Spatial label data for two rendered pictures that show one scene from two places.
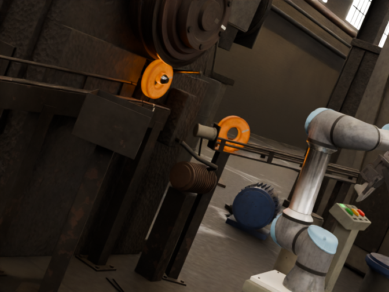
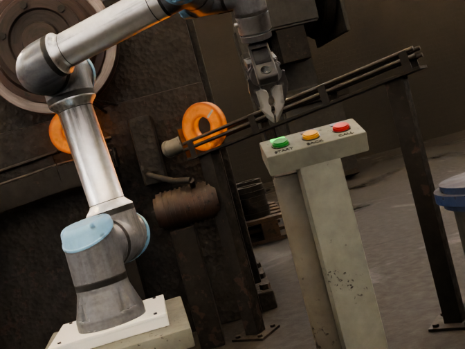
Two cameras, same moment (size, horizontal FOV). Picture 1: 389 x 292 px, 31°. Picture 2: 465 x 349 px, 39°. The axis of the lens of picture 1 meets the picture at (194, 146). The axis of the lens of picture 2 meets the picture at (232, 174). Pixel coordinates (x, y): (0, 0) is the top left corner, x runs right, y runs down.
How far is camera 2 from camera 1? 2.77 m
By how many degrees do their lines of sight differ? 57
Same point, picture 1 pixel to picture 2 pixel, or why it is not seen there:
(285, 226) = not seen: hidden behind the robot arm
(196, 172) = (160, 200)
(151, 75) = (52, 133)
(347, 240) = (306, 188)
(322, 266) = (79, 276)
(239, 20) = not seen: outside the picture
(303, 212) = (91, 204)
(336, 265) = (319, 235)
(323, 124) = not seen: hidden behind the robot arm
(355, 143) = (27, 80)
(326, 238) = (64, 233)
